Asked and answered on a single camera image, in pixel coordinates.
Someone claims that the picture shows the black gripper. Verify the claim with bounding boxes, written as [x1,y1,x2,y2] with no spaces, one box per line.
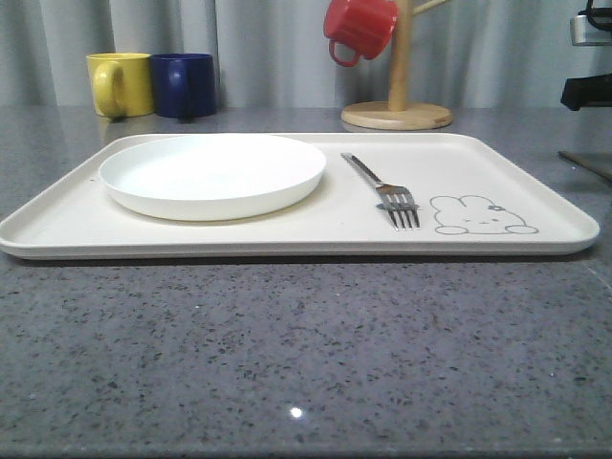
[559,0,612,112]

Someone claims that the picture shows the silver metal chopsticks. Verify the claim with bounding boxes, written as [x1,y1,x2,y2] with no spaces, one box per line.
[558,151,612,182]

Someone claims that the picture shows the silver metal fork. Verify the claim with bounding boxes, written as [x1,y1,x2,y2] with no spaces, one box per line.
[340,152,421,230]

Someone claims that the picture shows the white round plate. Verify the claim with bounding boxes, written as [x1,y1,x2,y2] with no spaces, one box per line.
[98,134,327,221]

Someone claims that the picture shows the beige rabbit serving tray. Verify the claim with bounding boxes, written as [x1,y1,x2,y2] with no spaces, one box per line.
[1,133,600,259]

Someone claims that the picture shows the wooden mug tree stand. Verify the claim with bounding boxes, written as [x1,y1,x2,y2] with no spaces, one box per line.
[341,1,453,131]

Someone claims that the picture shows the red ribbed mug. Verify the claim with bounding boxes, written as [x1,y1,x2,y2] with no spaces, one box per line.
[323,0,399,67]

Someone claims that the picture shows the grey curtain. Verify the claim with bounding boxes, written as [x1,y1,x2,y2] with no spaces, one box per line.
[1,1,611,108]

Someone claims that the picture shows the dark blue mug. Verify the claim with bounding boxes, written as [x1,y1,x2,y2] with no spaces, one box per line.
[149,54,217,119]

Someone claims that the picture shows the yellow mug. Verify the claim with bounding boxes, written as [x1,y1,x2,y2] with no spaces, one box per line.
[86,53,154,119]

